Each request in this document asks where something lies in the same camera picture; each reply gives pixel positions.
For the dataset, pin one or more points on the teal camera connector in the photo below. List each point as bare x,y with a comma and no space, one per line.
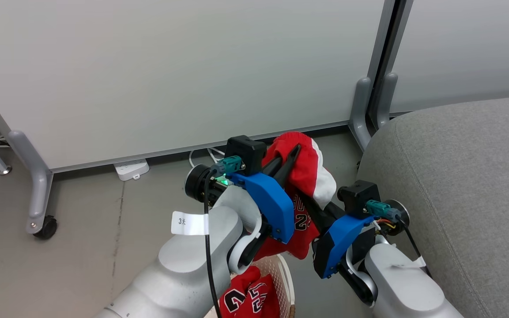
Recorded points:
380,209
229,165

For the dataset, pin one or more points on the wide frosted partition panel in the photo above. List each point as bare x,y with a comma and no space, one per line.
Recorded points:
170,70

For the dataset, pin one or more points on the white power strip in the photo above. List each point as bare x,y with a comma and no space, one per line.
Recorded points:
130,169

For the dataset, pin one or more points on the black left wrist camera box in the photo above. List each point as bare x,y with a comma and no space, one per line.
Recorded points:
245,152

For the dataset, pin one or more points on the teal right camera connector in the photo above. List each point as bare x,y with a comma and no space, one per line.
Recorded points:
380,209

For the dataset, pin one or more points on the teal left camera connector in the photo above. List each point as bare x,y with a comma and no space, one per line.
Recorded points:
229,165

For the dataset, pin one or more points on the narrow frosted partition panel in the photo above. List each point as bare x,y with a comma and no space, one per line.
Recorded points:
466,48

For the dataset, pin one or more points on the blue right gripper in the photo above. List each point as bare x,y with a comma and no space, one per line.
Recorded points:
340,238

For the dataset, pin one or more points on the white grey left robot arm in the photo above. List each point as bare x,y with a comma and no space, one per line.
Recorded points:
183,274

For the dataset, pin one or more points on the grey fabric sofa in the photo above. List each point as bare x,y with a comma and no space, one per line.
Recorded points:
457,185

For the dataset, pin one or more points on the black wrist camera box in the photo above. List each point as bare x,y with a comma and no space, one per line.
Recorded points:
358,194
245,152

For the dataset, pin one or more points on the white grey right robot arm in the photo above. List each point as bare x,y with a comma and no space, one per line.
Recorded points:
404,287

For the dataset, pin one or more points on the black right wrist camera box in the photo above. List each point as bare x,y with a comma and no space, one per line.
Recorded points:
358,194

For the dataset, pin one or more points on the cream perforated laundry basket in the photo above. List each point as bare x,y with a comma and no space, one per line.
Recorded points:
283,282

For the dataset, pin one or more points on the red jersey with black numbers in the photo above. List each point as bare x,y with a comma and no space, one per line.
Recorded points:
247,296

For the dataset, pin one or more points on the grey curved partition leg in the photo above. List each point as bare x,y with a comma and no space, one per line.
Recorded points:
386,97
360,110

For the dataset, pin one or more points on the black caster wheel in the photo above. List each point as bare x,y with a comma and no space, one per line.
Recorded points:
47,228

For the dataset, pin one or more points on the grey partition leg with caster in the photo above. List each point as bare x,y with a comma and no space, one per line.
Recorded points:
38,185

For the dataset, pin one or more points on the red jersey with white trim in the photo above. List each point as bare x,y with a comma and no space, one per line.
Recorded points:
307,172

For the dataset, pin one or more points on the white tag with print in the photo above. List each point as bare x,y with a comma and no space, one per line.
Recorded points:
189,223

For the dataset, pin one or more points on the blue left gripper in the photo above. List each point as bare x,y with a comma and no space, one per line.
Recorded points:
272,203

